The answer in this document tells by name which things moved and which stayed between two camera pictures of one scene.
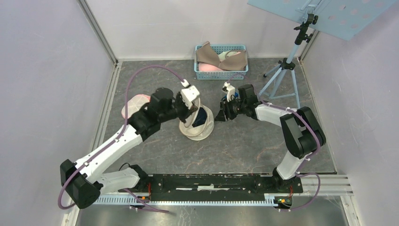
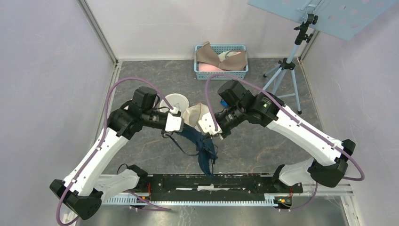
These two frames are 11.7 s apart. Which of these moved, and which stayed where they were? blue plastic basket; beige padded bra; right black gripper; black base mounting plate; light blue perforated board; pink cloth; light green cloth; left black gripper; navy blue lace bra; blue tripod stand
Moved: left black gripper; navy blue lace bra; right black gripper
Stayed: beige padded bra; blue tripod stand; light green cloth; light blue perforated board; blue plastic basket; pink cloth; black base mounting plate
